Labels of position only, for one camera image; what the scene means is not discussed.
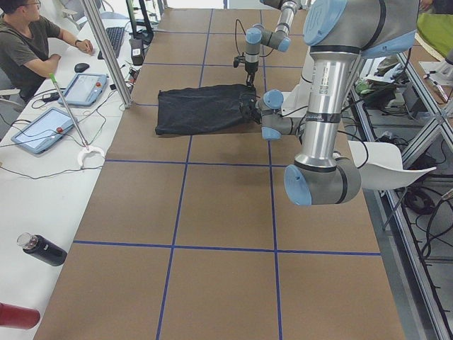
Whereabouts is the black graphic t-shirt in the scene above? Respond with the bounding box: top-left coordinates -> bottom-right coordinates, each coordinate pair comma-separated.
155,84 -> 256,135

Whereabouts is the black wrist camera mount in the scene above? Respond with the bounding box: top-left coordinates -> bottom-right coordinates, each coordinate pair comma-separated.
233,53 -> 246,68

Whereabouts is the black computer mouse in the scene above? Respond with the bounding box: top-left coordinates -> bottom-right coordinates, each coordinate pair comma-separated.
74,62 -> 90,73

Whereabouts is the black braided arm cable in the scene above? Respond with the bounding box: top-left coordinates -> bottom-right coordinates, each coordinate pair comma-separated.
234,19 -> 275,60

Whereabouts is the seated person in grey shirt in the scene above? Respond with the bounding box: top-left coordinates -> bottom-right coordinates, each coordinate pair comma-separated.
1,0 -> 94,102

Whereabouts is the aluminium frame post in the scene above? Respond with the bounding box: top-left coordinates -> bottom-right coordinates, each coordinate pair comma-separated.
81,0 -> 132,109

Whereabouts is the black keyboard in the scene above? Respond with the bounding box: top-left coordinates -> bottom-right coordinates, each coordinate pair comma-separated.
105,26 -> 125,58

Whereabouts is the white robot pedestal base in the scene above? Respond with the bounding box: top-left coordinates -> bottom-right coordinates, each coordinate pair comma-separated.
281,51 -> 314,118

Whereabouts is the blue teach pendant near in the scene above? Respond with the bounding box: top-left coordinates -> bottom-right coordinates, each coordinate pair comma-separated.
11,108 -> 74,154

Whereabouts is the blue teach pendant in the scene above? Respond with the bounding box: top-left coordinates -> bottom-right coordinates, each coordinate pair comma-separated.
63,73 -> 108,107
11,108 -> 74,154

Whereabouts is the blue teach pendant far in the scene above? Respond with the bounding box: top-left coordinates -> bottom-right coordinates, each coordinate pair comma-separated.
63,73 -> 108,107

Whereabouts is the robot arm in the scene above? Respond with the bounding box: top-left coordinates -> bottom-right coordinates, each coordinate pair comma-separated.
239,1 -> 419,205
238,0 -> 302,87

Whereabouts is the green cloth pile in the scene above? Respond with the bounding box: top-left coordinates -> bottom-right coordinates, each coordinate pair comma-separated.
415,13 -> 452,61

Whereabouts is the metal clamp ring tool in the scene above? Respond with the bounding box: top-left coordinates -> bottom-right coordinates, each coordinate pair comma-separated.
49,73 -> 105,169

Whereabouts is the red fire extinguisher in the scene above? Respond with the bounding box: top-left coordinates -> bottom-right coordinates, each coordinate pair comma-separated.
1,303 -> 40,329

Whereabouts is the brown paper table cover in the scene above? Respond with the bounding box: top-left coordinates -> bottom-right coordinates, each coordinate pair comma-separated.
35,9 -> 404,339

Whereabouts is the aluminium table frame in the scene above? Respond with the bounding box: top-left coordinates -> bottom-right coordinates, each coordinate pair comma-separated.
344,46 -> 452,339

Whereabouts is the thin black cable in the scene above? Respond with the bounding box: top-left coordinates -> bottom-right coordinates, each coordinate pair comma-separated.
0,88 -> 109,180

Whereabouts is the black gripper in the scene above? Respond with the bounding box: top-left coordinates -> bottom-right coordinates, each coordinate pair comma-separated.
239,93 -> 261,124
244,61 -> 258,87

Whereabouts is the black water bottle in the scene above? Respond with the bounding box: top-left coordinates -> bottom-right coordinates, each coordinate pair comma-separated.
16,232 -> 67,266

